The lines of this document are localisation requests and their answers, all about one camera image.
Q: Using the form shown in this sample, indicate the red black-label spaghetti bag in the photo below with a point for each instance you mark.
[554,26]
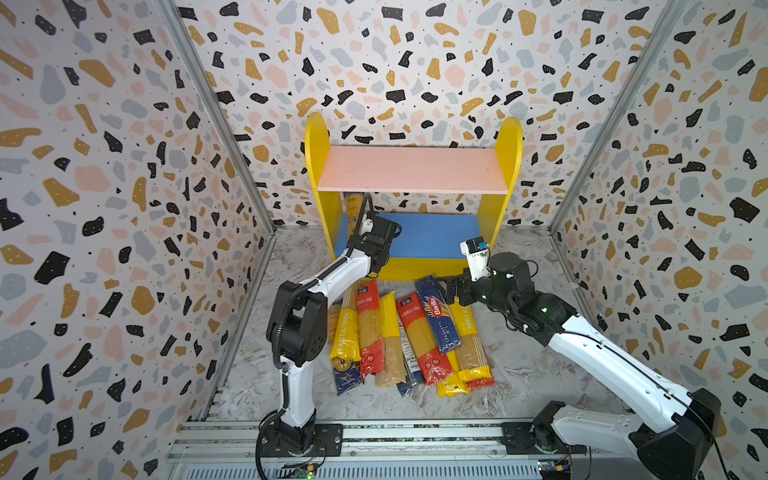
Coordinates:
[370,329]

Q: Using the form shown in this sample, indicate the yellow end spaghetti bag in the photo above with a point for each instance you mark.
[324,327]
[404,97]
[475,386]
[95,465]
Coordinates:
[452,385]

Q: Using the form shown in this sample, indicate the white label noodle bag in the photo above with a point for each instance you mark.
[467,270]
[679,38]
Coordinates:
[413,374]

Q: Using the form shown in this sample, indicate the yellow shelf with coloured boards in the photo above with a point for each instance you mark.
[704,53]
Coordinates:
[429,244]

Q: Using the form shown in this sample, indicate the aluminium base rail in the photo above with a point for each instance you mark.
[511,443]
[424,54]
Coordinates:
[391,449]

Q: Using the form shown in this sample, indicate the blue starry pasta bag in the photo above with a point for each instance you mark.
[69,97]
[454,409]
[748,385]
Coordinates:
[346,373]

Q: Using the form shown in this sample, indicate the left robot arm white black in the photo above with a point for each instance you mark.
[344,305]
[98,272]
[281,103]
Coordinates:
[297,329]

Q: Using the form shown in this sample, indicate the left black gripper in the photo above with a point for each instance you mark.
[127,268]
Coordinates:
[352,241]

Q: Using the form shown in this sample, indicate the blue Barilla spaghetti pack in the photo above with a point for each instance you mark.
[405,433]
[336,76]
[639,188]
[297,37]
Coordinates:
[438,314]

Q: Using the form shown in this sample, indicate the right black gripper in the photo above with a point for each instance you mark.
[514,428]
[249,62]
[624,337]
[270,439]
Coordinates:
[462,291]

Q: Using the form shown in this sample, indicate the yellow Pastatime bag right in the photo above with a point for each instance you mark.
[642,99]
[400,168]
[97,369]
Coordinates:
[473,365]

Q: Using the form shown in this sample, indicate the dark blue Anko pasta bag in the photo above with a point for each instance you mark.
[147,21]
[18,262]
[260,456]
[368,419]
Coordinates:
[354,203]

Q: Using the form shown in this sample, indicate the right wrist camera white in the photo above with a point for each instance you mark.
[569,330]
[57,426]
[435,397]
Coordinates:
[476,251]

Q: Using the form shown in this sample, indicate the yellow top spaghetti bag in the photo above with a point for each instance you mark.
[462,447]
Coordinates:
[394,366]

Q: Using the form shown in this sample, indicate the red spaghetti bag centre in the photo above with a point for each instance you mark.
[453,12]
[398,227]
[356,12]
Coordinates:
[434,365]

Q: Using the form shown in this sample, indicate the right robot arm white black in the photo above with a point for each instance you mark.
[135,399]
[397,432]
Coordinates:
[668,429]

